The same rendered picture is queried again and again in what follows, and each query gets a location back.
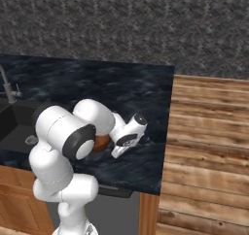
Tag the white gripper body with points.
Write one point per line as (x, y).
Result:
(118, 151)

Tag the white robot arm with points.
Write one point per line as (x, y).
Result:
(55, 128)

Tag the brown bowl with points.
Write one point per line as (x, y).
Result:
(101, 143)

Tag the black sink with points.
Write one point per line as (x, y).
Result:
(16, 132)

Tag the grey dishwasher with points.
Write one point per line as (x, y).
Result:
(113, 216)

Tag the wooden side panel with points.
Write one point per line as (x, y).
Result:
(148, 214)

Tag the wooden cupboard door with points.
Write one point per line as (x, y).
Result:
(19, 206)

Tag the silver tap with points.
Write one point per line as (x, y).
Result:
(8, 90)

